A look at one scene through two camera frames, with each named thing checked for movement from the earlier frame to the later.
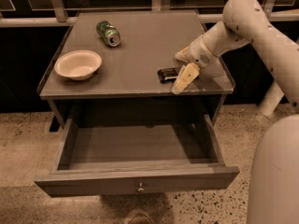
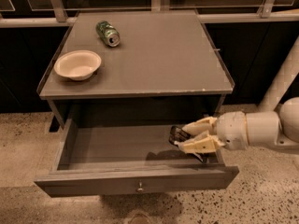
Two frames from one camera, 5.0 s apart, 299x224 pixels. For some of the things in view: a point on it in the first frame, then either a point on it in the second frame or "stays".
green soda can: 109,33 stays
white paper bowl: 78,64 stays
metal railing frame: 159,4 stays
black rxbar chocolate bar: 169,74 -> 177,134
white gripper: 199,54 -> 232,130
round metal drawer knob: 140,189 stays
